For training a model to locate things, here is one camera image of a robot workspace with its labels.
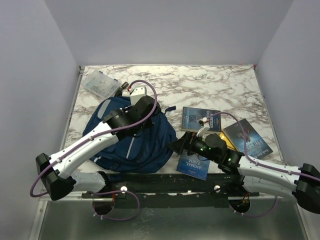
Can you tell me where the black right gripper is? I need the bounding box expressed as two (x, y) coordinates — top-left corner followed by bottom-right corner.
(167, 130), (220, 163)

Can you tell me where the navy blue student backpack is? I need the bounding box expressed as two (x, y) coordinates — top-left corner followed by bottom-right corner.
(90, 105), (177, 174)

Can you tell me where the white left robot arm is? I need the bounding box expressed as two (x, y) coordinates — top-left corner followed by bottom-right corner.
(35, 95), (159, 201)

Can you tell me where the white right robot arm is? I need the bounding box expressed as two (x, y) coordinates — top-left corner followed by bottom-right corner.
(167, 132), (320, 214)

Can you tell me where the Animal Farm book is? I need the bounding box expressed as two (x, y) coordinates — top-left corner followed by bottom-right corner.
(176, 151), (210, 181)

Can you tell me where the black metal flashlight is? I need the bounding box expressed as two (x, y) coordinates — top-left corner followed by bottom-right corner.
(114, 81), (129, 97)

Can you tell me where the Nineteen Eighty-Four book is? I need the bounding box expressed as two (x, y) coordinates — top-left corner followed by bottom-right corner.
(181, 106), (222, 133)

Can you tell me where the clear plastic organiser box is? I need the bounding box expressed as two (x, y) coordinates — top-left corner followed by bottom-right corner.
(81, 70), (122, 99)

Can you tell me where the yellow notebook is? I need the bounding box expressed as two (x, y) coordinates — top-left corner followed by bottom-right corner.
(219, 132), (237, 151)

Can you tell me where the blue picture book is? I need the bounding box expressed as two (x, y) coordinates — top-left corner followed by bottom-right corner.
(222, 118), (273, 160)

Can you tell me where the black mounting base plate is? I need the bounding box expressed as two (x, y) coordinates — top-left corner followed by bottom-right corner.
(81, 173), (259, 213)

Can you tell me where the aluminium extrusion rail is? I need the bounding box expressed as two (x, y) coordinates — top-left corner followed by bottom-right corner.
(38, 177), (305, 201)

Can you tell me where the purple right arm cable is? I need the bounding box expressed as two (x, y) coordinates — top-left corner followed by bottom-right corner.
(199, 111), (305, 218)

